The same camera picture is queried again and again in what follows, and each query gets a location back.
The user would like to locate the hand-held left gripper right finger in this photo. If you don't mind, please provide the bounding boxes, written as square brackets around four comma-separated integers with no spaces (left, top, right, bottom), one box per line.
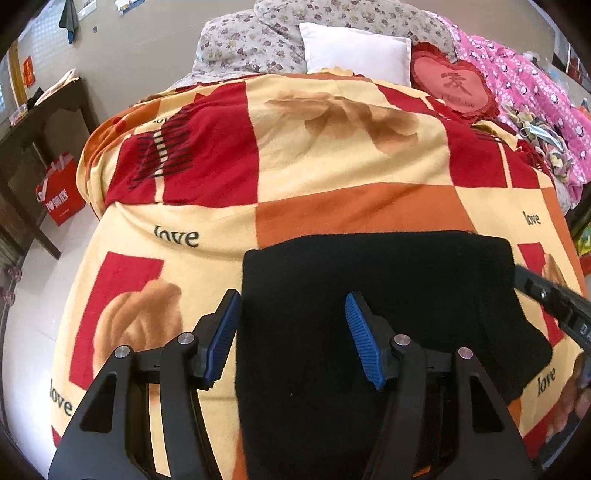
[344,291,536,480]

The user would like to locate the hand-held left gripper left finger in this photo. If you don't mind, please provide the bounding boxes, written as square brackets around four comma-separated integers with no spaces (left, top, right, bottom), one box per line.
[47,289,243,480]

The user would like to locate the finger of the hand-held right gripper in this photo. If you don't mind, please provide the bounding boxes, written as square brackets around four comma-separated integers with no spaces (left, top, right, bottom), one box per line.
[514,265,591,356]

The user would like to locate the black pants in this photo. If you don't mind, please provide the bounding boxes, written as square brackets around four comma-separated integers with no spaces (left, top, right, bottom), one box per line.
[235,231,554,480]

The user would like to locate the small floral cloth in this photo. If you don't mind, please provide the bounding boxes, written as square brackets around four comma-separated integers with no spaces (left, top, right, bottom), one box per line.
[501,104,575,185]

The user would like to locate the red and yellow printed blanket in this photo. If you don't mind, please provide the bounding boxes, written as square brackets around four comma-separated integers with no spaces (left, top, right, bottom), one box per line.
[50,69,589,480]

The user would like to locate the pink printed quilt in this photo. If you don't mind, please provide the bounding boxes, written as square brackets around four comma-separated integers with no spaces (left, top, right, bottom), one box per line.
[438,16,591,199]

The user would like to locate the red shopping bag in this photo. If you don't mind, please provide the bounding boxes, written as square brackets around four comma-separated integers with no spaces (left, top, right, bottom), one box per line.
[36,152,86,227]

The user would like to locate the red heart cushion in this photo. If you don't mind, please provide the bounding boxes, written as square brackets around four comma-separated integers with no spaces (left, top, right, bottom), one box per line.
[410,42,500,124]

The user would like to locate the dark wooden table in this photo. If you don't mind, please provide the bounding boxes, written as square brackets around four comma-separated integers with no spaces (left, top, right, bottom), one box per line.
[0,76,100,260]

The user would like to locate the white pillow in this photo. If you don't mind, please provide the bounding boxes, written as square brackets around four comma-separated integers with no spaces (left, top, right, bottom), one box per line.
[298,22,413,88]

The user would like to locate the floral grey pillows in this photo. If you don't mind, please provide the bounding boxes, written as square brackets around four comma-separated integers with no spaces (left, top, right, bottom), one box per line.
[191,0,458,77]

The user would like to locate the pink cloth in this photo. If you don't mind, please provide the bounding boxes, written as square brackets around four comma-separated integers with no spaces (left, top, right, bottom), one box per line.
[34,68,77,106]

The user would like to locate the dark hanging cloth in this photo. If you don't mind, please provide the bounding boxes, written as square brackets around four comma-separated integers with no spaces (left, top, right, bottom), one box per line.
[59,0,78,44]

